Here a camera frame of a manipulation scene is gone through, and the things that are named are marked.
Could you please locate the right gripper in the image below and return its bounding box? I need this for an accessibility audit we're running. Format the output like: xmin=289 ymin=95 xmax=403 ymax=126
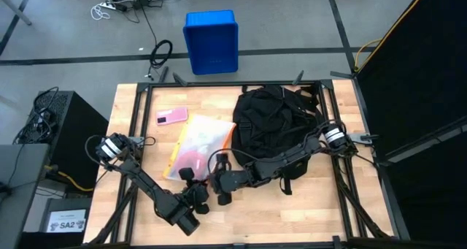
xmin=211 ymin=152 xmax=253 ymax=207

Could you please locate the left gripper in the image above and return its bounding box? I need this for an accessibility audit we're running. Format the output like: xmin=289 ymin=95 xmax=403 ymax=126
xmin=178 ymin=167 xmax=212 ymax=215

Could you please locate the mesh zip pouch orange trim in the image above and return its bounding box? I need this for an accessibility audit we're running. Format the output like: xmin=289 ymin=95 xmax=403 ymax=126
xmin=163 ymin=113 xmax=237 ymax=183

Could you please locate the black backpack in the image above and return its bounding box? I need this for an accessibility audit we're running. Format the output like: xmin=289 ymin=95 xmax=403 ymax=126
xmin=231 ymin=83 xmax=331 ymax=196

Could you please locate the pink smartphone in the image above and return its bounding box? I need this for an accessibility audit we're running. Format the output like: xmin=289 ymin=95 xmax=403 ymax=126
xmin=155 ymin=107 xmax=189 ymax=127

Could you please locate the black case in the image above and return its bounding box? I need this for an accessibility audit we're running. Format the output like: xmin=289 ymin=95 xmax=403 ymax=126
xmin=38 ymin=197 xmax=92 ymax=249

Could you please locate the white SA2 label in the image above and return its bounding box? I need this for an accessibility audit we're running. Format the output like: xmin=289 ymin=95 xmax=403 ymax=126
xmin=46 ymin=209 xmax=88 ymax=234

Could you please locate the black computer tower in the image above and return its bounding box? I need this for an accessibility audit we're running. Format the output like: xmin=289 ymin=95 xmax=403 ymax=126
xmin=27 ymin=91 xmax=109 ymax=191

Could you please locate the blue plastic bin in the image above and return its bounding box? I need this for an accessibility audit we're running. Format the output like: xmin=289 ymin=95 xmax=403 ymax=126
xmin=182 ymin=9 xmax=240 ymax=76

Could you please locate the grey desk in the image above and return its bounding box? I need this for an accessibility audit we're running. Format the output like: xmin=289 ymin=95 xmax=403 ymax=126
xmin=0 ymin=143 xmax=50 ymax=249

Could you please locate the white power strip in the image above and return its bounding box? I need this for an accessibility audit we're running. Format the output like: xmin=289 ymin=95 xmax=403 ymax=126
xmin=100 ymin=1 xmax=127 ymax=12

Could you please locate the black metal beam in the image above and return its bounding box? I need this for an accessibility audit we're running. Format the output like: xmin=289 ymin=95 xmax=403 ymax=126
xmin=381 ymin=115 xmax=467 ymax=162

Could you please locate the black backdrop panel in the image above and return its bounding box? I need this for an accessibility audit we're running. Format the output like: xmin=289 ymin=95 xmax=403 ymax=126
xmin=352 ymin=0 xmax=467 ymax=249

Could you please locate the grey metal leg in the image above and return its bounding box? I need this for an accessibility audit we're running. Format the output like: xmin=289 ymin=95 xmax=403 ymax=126
xmin=0 ymin=0 xmax=33 ymax=26

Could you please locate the black metal table frame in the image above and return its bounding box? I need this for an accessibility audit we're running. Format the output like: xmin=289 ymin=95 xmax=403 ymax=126
xmin=85 ymin=66 xmax=413 ymax=249

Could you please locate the thick yellow cable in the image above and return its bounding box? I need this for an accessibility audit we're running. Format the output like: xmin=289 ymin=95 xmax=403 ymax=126
xmin=43 ymin=164 xmax=95 ymax=193

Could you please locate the coiled black cable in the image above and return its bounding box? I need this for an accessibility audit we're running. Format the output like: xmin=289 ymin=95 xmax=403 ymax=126
xmin=147 ymin=39 xmax=174 ymax=80

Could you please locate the black cable bundle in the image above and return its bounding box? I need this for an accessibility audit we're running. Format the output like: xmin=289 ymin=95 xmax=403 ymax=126
xmin=12 ymin=86 xmax=61 ymax=146

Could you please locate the thin yellow cable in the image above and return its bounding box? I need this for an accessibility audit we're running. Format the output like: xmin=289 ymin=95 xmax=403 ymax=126
xmin=354 ymin=39 xmax=382 ymax=73

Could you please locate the white cable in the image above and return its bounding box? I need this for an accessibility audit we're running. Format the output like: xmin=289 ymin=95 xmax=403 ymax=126
xmin=90 ymin=2 xmax=111 ymax=21

